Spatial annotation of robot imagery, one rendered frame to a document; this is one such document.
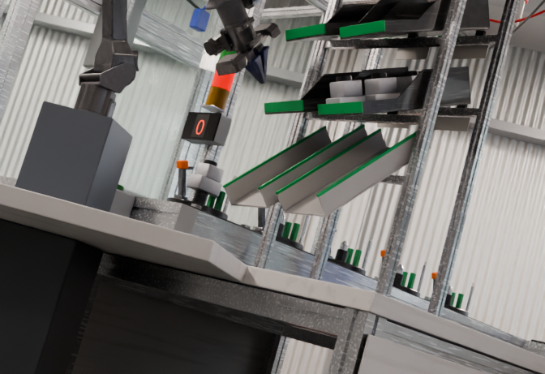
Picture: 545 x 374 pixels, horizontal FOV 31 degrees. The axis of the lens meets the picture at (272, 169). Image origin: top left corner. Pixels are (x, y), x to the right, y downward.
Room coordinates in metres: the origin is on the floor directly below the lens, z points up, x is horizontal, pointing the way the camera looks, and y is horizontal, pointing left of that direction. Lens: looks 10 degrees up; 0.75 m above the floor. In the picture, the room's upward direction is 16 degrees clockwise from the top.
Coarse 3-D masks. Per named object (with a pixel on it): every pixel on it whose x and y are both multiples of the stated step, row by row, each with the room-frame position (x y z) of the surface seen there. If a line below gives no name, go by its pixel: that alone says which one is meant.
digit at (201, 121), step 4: (200, 116) 2.33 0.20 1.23; (204, 116) 2.32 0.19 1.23; (208, 116) 2.31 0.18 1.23; (196, 120) 2.34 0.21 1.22; (200, 120) 2.32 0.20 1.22; (204, 120) 2.31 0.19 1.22; (196, 124) 2.33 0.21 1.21; (200, 124) 2.32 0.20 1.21; (204, 124) 2.31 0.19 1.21; (196, 128) 2.33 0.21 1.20; (200, 128) 2.32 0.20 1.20; (204, 128) 2.31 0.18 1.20; (192, 132) 2.34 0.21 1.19; (196, 132) 2.32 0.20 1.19; (200, 132) 2.31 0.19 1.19; (192, 136) 2.33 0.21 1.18; (196, 136) 2.32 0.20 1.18; (200, 136) 2.31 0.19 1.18
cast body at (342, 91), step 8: (344, 80) 1.77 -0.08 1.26; (352, 80) 1.77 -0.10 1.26; (360, 80) 1.78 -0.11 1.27; (336, 88) 1.78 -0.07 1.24; (344, 88) 1.76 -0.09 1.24; (352, 88) 1.77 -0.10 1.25; (360, 88) 1.78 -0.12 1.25; (336, 96) 1.78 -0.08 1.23; (344, 96) 1.77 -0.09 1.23; (352, 96) 1.78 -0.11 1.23; (360, 96) 1.79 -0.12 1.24
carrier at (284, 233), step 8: (280, 224) 2.28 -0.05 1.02; (288, 224) 2.33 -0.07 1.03; (296, 224) 2.31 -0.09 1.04; (304, 224) 2.27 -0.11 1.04; (280, 232) 2.28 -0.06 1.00; (288, 232) 2.33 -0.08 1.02; (296, 232) 2.31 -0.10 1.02; (304, 232) 2.27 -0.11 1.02; (280, 240) 2.23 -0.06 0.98; (288, 240) 2.23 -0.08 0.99; (296, 248) 2.18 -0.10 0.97
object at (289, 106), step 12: (348, 72) 2.02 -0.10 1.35; (360, 72) 1.88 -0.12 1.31; (372, 72) 1.89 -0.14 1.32; (384, 72) 1.91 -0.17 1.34; (396, 72) 1.93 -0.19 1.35; (324, 84) 1.99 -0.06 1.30; (312, 96) 1.98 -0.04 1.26; (324, 96) 1.99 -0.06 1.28; (264, 108) 1.92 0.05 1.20; (276, 108) 1.89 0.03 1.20; (288, 108) 1.85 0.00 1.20; (300, 108) 1.82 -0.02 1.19; (312, 108) 1.83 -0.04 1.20
